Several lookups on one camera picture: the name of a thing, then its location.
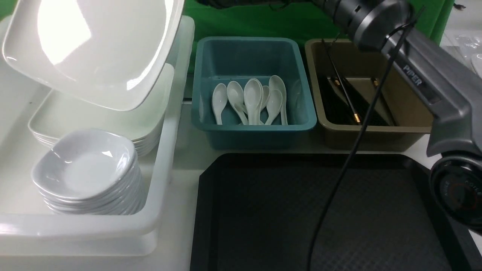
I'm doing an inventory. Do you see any white spoon lower right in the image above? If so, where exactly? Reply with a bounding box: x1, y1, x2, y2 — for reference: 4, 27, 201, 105
264, 89, 282, 125

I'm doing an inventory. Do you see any white spoon far right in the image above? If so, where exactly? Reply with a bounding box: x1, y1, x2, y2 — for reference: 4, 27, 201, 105
268, 75, 288, 125

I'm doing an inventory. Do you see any green backdrop cloth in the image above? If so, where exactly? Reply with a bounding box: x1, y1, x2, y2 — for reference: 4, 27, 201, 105
0, 0, 455, 74

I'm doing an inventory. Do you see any black chopstick gold band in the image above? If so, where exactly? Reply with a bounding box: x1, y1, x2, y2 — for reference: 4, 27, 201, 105
322, 38, 361, 126

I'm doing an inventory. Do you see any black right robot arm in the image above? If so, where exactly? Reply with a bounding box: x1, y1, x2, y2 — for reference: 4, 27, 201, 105
312, 0, 482, 234

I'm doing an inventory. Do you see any white spoon far left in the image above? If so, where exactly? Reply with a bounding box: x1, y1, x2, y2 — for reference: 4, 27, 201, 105
211, 84, 228, 125

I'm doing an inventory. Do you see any white spoon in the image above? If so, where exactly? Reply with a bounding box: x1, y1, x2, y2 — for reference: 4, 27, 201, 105
268, 75, 288, 125
227, 81, 249, 125
261, 85, 270, 111
243, 78, 263, 125
211, 84, 228, 125
264, 89, 282, 125

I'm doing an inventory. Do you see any large white square plate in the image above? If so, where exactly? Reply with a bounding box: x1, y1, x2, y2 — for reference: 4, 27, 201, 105
2, 0, 185, 111

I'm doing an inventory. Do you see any brown plastic bin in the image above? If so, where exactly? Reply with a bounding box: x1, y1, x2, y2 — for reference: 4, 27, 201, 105
305, 38, 433, 152

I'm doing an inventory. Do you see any stack of white bowls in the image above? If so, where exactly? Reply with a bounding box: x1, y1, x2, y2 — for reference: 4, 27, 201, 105
31, 129, 147, 215

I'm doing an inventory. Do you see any white spoon behind centre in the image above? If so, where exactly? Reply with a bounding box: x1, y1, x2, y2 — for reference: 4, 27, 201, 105
261, 85, 270, 111

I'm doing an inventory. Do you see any black plastic serving tray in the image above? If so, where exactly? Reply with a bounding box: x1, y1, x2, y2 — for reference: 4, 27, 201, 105
189, 153, 481, 271

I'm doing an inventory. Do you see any stack of white square plates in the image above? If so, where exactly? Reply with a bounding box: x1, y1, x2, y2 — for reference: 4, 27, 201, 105
28, 64, 175, 143

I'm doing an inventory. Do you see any large white plastic tub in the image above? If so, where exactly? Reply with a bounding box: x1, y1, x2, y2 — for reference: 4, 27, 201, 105
1, 15, 195, 257

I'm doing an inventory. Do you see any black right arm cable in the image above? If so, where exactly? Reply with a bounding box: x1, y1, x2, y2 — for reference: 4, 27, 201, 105
307, 6, 426, 271

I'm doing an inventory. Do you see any teal plastic bin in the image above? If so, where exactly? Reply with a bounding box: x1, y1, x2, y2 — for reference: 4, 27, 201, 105
191, 37, 317, 150

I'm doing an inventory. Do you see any pile of black chopsticks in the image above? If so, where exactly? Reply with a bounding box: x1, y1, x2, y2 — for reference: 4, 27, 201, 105
318, 75, 388, 126

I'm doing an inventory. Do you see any single chopstick right in bin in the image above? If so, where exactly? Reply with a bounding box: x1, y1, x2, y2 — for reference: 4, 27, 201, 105
370, 77, 397, 126

